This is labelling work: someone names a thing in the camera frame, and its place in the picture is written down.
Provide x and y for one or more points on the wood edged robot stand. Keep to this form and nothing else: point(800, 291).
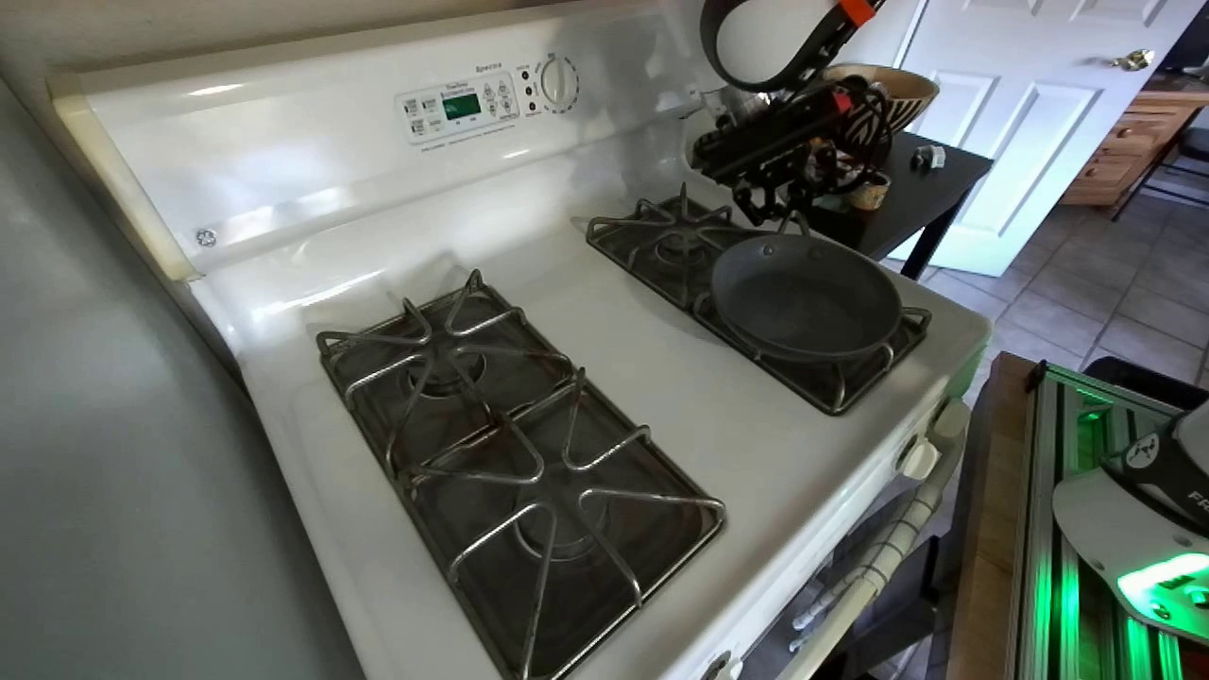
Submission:
point(994, 529)

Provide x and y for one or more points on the grey blue fridge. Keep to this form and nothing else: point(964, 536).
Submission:
point(125, 438)

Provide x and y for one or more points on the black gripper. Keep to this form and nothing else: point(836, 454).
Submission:
point(807, 164)

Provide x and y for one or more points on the black stove burner grate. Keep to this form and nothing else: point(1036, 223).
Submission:
point(643, 248)
point(502, 477)

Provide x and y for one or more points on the white stove knob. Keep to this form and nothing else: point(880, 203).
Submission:
point(920, 454)

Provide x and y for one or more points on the brown wooden cabinet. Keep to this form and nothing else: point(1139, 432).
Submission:
point(1135, 136)

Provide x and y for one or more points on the black side table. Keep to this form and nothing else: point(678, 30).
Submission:
point(939, 203)

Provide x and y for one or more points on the white gas stove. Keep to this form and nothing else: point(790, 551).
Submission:
point(316, 203)

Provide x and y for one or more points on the white round timer knob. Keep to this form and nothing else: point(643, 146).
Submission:
point(559, 85)

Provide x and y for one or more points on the stove control panel green display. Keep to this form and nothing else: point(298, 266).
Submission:
point(486, 101)

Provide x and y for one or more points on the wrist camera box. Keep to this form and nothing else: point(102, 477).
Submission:
point(766, 124)

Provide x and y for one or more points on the small tan cup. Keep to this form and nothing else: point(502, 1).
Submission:
point(868, 190)

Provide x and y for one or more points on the dark grey frying pan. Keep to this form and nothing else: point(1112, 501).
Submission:
point(807, 302)

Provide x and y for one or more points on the patterned wooden bowl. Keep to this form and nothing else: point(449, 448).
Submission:
point(908, 96)

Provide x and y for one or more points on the small silver item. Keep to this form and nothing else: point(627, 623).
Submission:
point(926, 161)

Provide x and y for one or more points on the white panel door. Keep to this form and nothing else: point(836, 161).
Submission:
point(1059, 124)

